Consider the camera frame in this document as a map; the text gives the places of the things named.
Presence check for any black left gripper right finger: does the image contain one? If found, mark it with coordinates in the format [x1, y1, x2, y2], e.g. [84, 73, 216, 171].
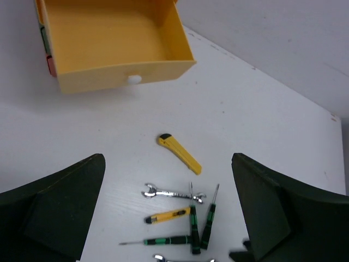
[230, 153, 348, 261]

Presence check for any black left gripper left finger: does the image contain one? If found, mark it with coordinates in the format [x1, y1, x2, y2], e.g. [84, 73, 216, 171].
[1, 153, 106, 261]

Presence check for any green black screwdriver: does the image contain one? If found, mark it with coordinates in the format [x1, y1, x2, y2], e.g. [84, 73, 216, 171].
[119, 235, 192, 246]
[190, 182, 201, 255]
[201, 184, 220, 250]

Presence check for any small yellow utility knife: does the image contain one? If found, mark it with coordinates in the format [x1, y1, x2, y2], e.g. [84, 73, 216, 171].
[144, 207, 191, 224]

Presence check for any yellow top drawer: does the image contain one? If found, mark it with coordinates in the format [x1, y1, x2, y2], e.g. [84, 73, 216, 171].
[41, 1, 196, 94]

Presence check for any green drawer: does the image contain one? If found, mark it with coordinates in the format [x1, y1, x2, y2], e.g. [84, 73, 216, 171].
[40, 26, 51, 56]

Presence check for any silver open-end wrench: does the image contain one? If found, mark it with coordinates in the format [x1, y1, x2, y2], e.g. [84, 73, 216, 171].
[141, 183, 207, 204]
[153, 254, 218, 262]

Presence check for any red bottom drawer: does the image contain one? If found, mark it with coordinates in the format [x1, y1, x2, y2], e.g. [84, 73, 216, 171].
[46, 54, 57, 78]

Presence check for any yellow drawer cabinet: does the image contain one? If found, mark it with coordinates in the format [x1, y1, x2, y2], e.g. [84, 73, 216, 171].
[34, 0, 44, 25]

